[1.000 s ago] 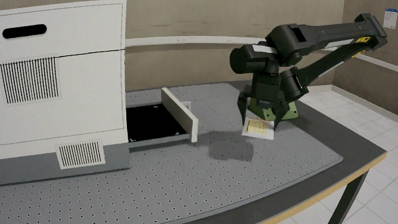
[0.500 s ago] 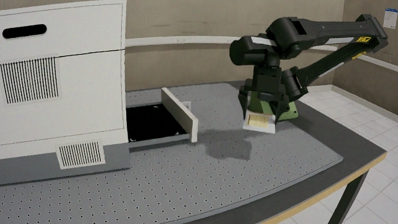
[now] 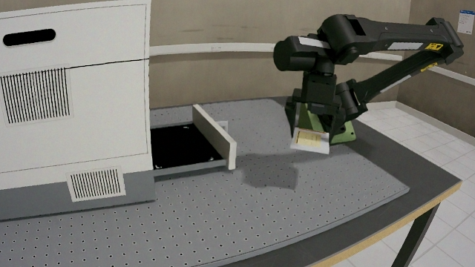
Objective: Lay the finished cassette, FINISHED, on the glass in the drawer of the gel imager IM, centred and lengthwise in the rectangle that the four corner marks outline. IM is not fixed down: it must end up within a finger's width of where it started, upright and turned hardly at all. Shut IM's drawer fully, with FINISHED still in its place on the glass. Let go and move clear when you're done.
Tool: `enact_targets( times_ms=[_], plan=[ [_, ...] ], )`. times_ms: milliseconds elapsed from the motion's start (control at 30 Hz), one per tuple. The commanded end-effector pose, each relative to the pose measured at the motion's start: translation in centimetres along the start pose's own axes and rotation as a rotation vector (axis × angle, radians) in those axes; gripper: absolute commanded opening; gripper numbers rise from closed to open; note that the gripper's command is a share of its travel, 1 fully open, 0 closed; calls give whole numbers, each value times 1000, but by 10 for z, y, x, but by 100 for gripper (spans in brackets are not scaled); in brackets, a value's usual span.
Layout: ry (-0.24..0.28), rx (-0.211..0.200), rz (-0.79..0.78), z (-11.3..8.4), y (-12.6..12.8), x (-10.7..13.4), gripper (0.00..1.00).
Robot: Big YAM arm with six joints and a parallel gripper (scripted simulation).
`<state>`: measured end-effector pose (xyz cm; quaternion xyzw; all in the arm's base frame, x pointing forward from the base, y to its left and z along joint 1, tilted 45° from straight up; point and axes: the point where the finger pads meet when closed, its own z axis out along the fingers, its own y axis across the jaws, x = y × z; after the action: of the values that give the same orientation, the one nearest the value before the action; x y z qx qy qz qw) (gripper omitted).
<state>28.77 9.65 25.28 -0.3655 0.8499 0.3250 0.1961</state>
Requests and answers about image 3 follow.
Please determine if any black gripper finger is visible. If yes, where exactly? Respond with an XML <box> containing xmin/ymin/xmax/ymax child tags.
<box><xmin>284</xmin><ymin>103</ymin><xmax>297</xmax><ymax>138</ymax></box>
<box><xmin>329</xmin><ymin>116</ymin><xmax>346</xmax><ymax>144</ymax></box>

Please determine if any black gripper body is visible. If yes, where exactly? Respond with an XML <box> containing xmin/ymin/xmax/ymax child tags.
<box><xmin>286</xmin><ymin>70</ymin><xmax>346</xmax><ymax>118</ymax></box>

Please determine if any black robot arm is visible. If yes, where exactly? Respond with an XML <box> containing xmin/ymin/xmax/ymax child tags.
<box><xmin>273</xmin><ymin>14</ymin><xmax>464</xmax><ymax>137</ymax></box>

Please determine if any white imager box with drawer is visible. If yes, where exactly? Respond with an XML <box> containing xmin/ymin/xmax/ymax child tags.
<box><xmin>0</xmin><ymin>0</ymin><xmax>237</xmax><ymax>220</ymax></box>

